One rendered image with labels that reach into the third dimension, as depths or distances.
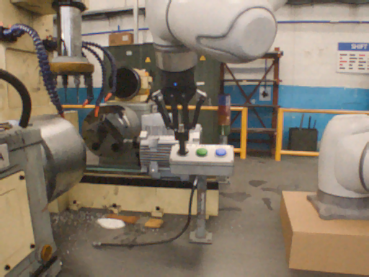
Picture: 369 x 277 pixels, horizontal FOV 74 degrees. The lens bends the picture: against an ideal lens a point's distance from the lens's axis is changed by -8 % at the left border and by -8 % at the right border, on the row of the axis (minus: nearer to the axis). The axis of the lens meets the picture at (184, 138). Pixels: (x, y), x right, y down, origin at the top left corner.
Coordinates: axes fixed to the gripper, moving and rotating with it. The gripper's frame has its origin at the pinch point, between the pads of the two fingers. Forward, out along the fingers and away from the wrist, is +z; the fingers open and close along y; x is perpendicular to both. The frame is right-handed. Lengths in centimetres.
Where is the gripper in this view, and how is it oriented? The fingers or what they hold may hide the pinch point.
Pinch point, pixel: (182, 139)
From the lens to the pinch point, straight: 69.6
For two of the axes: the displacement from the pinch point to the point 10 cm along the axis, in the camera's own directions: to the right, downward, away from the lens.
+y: -9.9, -0.2, 1.2
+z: 0.6, 7.9, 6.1
